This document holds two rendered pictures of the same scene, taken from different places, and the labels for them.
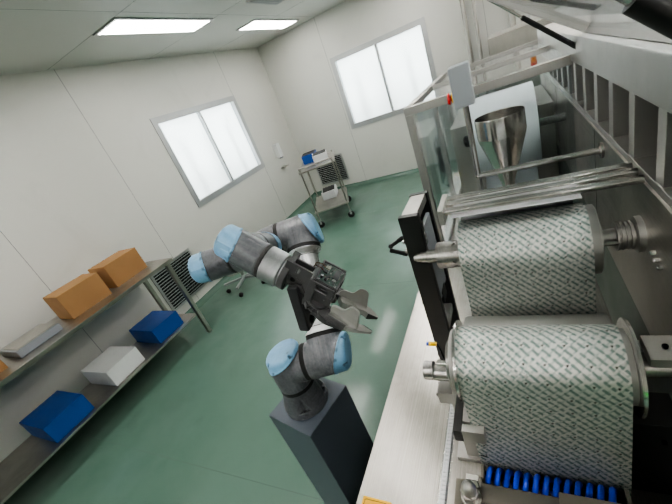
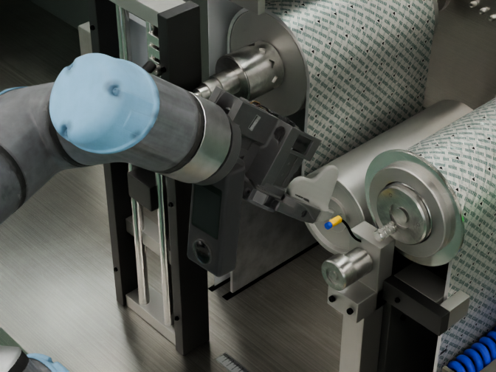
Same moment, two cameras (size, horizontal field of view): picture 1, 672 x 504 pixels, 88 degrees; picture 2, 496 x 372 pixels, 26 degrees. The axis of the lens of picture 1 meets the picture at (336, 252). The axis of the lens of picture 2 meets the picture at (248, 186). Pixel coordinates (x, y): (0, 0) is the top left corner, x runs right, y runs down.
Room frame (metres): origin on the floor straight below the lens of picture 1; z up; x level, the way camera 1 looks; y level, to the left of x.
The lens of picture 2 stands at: (0.40, 0.86, 2.01)
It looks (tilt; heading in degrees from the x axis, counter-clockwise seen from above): 36 degrees down; 286
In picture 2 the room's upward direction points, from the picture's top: straight up
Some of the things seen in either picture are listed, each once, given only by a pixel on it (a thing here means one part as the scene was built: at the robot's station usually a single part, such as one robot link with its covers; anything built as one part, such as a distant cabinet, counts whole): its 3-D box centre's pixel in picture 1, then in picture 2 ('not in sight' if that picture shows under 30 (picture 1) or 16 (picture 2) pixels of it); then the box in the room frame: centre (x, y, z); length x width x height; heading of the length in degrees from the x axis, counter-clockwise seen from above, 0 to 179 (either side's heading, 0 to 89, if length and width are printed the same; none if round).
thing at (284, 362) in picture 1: (289, 364); not in sight; (0.89, 0.27, 1.07); 0.13 x 0.12 x 0.14; 80
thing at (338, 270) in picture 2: (429, 370); (338, 271); (0.55, -0.09, 1.18); 0.04 x 0.02 x 0.04; 148
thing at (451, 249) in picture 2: (461, 359); (412, 208); (0.48, -0.14, 1.25); 0.15 x 0.01 x 0.15; 148
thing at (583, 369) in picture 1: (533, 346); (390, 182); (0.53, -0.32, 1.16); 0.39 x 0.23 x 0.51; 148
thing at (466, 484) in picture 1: (469, 490); not in sight; (0.38, -0.07, 1.05); 0.04 x 0.04 x 0.04
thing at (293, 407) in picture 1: (301, 390); not in sight; (0.89, 0.28, 0.95); 0.15 x 0.15 x 0.10
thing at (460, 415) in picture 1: (469, 416); (424, 298); (0.45, -0.12, 1.13); 0.09 x 0.06 x 0.03; 148
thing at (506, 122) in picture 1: (499, 123); not in sight; (1.04, -0.61, 1.50); 0.14 x 0.14 x 0.06
